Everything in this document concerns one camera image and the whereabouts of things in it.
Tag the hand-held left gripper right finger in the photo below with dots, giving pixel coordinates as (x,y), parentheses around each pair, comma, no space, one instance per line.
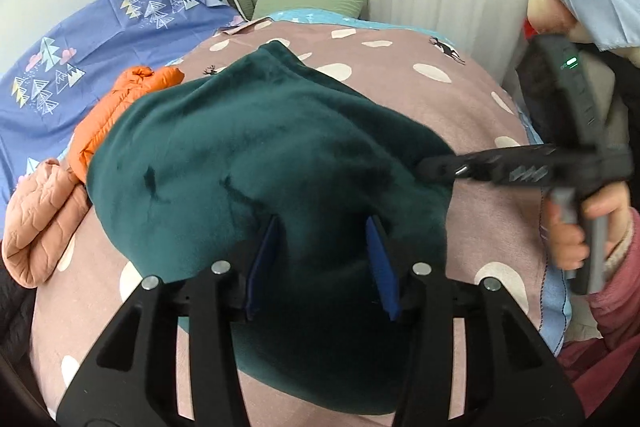
(380,267)

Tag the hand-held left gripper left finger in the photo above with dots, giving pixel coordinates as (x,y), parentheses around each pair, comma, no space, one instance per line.
(262,257)

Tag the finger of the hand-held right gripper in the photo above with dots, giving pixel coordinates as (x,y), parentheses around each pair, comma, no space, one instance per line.
(490,164)

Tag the dark green fleece jacket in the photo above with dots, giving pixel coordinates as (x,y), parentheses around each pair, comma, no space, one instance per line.
(275,132)

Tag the person's right forearm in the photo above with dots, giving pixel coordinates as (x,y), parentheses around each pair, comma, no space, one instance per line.
(622,292)

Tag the person's right hand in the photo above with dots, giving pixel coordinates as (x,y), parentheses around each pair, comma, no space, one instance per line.
(567,247)

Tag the mauve dotted duvet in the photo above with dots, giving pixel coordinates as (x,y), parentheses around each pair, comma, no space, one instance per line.
(480,217)

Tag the cream plush toy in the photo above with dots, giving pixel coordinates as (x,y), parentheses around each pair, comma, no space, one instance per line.
(550,12)

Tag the orange down jacket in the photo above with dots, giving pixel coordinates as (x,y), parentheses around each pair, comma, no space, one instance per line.
(125,94)

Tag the pink quilted jacket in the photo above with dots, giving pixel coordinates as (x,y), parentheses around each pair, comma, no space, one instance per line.
(42,217)

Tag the person's dark red clothing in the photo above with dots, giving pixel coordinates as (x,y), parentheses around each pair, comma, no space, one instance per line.
(600,372)

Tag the black jacket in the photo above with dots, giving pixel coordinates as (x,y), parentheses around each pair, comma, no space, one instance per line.
(15,307)

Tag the blue printed bed sheet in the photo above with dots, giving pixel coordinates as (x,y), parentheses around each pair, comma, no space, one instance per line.
(90,37)

